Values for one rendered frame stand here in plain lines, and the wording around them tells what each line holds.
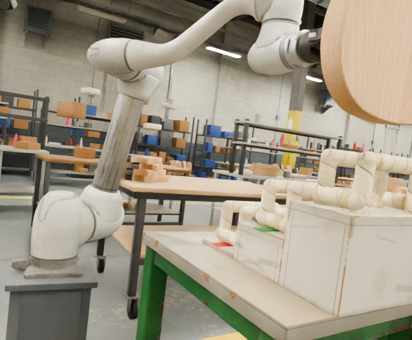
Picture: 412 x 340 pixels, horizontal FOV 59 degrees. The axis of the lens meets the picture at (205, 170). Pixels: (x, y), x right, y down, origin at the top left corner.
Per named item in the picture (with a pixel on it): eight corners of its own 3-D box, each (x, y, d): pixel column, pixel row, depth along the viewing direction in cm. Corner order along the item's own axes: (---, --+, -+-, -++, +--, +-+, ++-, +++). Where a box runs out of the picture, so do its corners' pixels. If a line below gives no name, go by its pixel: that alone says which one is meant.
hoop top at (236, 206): (225, 213, 97) (227, 201, 97) (218, 210, 100) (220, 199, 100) (281, 214, 107) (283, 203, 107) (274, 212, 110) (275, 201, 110)
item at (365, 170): (361, 214, 62) (369, 160, 62) (345, 211, 65) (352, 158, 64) (372, 215, 64) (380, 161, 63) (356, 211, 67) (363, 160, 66)
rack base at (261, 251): (279, 285, 73) (285, 240, 72) (231, 259, 87) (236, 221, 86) (364, 275, 87) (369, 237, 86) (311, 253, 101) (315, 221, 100)
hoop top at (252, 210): (243, 220, 90) (245, 207, 90) (236, 217, 93) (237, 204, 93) (302, 220, 100) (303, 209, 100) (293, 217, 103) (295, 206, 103)
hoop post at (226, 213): (222, 241, 97) (226, 207, 97) (215, 239, 100) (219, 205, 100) (231, 241, 99) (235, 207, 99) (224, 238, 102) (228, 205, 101)
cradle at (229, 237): (236, 249, 90) (238, 237, 90) (212, 237, 100) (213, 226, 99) (247, 249, 92) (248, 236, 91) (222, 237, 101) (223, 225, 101)
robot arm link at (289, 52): (277, 65, 93) (293, 62, 88) (282, 28, 92) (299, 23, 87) (303, 73, 97) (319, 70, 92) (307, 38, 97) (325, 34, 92)
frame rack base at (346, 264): (340, 319, 60) (355, 216, 59) (276, 285, 73) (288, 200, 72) (427, 300, 74) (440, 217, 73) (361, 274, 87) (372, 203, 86)
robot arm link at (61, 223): (18, 252, 124) (24, 189, 123) (59, 243, 141) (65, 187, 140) (53, 264, 118) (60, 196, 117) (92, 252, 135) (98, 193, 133)
